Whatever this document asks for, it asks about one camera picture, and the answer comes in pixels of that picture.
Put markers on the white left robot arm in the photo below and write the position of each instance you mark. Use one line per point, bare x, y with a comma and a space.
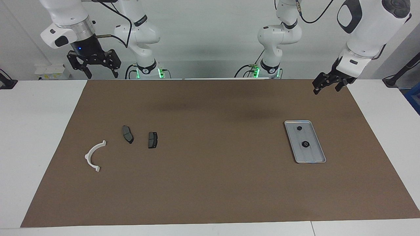
367, 29

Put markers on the blue crate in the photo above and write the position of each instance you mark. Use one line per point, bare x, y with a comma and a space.
414, 98

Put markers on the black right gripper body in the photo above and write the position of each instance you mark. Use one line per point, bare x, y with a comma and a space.
90, 52

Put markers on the silver metal tray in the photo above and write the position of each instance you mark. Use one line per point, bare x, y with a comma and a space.
313, 155

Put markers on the rectangular dark brake pad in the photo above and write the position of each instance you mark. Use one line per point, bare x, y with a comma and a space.
152, 140

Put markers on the black stand with angled pole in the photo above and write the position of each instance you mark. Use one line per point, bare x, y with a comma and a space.
392, 80

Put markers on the black stand with flat foot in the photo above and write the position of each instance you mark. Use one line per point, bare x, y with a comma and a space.
6, 83

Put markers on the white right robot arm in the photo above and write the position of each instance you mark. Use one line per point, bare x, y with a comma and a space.
69, 13

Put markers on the large black bearing gear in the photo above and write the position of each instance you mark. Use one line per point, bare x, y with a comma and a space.
303, 144

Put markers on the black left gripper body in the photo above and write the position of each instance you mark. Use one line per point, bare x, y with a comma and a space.
340, 74

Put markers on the brown table mat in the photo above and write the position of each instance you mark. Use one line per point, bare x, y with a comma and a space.
213, 183

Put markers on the white curved plastic bracket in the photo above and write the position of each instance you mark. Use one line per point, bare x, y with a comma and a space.
88, 158

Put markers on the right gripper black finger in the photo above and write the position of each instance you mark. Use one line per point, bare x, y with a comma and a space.
113, 60
75, 61

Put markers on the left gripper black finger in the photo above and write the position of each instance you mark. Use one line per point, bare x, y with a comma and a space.
321, 83
341, 85

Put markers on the curved dark brake pad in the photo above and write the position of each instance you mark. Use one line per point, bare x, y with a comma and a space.
127, 134

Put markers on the white cardboard box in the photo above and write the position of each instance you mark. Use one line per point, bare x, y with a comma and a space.
49, 70

